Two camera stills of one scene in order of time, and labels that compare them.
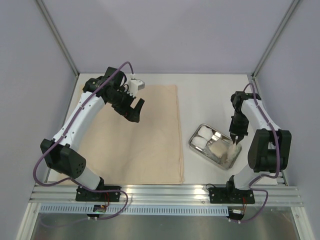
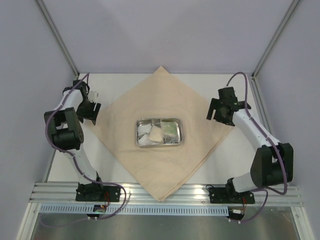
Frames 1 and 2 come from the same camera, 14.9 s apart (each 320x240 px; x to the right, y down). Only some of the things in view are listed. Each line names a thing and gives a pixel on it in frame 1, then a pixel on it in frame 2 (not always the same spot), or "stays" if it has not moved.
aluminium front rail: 278,196 stays
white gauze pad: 199,142 -> 143,129
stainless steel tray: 214,146 -> 158,131
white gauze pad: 206,132 -> 144,141
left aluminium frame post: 58,36 stays
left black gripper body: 122,102 -> 86,110
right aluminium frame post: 275,37 stays
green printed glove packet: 219,148 -> 169,127
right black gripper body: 238,132 -> 216,110
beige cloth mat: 120,151 -> 166,169
